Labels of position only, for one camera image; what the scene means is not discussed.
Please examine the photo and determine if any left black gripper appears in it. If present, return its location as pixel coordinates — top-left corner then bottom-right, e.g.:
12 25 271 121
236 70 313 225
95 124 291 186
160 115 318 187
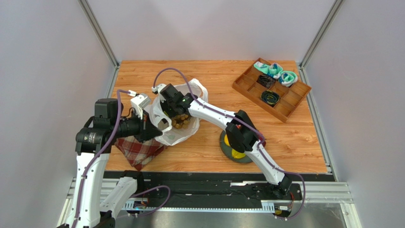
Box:
111 108 162 143

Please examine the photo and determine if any brown fake longan bunch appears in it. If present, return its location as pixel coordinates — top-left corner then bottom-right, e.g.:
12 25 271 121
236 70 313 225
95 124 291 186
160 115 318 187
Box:
171 114 191 129

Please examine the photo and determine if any white plastic bag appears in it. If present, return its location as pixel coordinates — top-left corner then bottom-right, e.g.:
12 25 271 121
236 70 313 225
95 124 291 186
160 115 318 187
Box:
145 78 208 146

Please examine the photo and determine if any yellow fake pear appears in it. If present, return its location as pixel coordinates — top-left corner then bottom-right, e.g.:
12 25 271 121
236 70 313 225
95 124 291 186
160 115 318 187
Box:
224 134 230 147

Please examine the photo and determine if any yellow fake starfruit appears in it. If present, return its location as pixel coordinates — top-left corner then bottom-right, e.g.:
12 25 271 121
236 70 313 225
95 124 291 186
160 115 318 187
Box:
231 149 246 159

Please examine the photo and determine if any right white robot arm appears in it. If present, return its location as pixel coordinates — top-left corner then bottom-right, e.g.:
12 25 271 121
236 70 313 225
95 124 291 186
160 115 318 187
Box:
152 84 292 196

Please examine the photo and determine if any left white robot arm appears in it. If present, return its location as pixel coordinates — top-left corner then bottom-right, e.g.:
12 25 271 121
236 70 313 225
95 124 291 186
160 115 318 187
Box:
61 94 162 228

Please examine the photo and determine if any red plaid cloth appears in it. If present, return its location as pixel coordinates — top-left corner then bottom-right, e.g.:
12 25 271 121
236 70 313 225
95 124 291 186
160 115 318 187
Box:
115 136 168 171

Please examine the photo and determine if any blue ceramic plate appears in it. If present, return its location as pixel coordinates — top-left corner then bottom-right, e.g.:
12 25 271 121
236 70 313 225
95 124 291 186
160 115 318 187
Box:
219 131 252 164

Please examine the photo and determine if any black sock roll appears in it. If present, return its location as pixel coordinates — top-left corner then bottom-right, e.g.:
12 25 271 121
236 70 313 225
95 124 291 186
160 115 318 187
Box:
256 75 276 89

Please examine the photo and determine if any teal white sock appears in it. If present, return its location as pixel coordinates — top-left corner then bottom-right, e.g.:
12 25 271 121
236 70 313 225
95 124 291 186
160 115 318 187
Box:
253 61 283 79

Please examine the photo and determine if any blue white sock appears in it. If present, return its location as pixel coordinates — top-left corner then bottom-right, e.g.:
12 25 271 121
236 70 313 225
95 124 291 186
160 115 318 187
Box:
278 71 298 87

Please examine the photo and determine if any wooden compartment tray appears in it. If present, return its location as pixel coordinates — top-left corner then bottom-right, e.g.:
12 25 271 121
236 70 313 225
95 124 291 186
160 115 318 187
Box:
232 58 311 123

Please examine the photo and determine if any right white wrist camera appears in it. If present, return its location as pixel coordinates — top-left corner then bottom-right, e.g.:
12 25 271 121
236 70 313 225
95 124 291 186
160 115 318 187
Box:
152 84 166 102

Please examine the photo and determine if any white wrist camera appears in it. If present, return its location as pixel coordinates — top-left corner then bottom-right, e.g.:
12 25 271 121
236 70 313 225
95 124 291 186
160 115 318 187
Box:
128 90 152 120
152 84 166 102

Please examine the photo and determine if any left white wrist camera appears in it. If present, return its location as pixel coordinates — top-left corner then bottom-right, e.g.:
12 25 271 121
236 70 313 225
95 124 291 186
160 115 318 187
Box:
128 90 152 120

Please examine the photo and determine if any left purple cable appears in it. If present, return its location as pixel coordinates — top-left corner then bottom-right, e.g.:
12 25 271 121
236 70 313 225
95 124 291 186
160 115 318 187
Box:
70 89 172 228

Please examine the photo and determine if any purple cable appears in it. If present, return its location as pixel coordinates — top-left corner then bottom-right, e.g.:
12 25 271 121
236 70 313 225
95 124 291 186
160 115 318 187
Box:
70 89 172 228
153 67 306 220

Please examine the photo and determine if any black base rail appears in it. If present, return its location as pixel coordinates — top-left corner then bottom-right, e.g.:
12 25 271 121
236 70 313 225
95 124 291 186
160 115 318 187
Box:
120 172 303 210

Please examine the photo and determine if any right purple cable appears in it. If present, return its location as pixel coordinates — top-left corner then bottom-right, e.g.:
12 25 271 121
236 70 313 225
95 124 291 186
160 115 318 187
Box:
153 67 306 220

